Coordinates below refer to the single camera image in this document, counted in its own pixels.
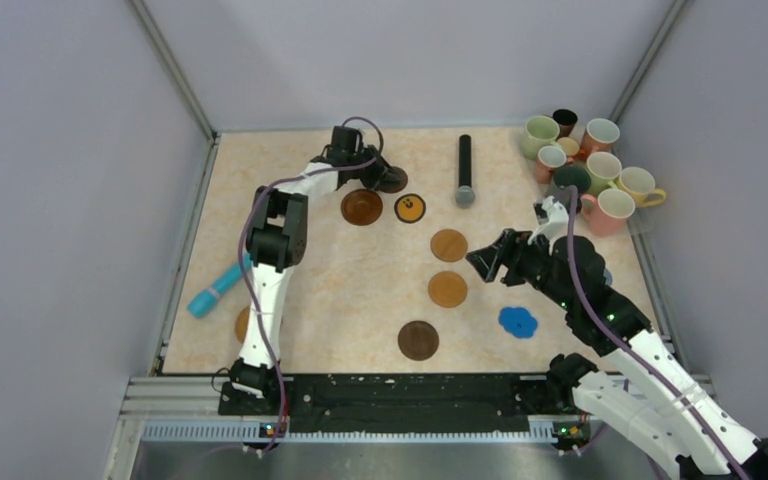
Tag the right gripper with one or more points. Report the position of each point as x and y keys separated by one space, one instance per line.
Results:
x=509 y=250

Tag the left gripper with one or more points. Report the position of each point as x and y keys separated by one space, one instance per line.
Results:
x=378 y=170

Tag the brown ringed wooden coaster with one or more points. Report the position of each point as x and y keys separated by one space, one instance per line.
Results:
x=361 y=207

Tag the light wooden coaster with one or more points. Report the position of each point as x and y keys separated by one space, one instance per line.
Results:
x=447 y=289
x=449 y=245

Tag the orange face coaster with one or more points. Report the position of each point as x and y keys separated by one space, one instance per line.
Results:
x=410 y=208

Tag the blue flower coaster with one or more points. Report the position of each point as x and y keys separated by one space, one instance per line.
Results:
x=519 y=322

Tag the dark brown wooden coaster bottom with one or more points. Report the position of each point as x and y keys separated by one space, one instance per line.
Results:
x=418 y=340

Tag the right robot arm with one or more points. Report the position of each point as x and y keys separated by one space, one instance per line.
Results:
x=677 y=424

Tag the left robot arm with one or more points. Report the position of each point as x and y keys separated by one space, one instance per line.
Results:
x=274 y=237

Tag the small pink cup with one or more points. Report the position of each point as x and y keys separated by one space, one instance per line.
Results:
x=548 y=160

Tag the small yellow cup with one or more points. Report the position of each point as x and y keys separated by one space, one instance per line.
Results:
x=570 y=146

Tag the pale green cup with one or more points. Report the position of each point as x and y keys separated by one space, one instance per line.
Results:
x=603 y=169

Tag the black cup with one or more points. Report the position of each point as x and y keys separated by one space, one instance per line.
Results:
x=566 y=120

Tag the woven rattan coaster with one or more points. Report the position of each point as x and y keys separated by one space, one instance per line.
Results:
x=241 y=324

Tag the black microphone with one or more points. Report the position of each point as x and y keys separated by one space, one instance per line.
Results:
x=464 y=194

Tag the dark green mug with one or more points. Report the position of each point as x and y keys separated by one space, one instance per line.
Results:
x=564 y=177

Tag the light green mug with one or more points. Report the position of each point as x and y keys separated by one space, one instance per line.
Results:
x=539 y=131

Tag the yellow mug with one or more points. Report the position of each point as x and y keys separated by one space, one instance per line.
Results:
x=641 y=185

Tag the turquoise cylinder tube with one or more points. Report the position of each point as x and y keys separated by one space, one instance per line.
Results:
x=206 y=300

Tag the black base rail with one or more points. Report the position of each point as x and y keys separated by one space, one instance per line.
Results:
x=415 y=404

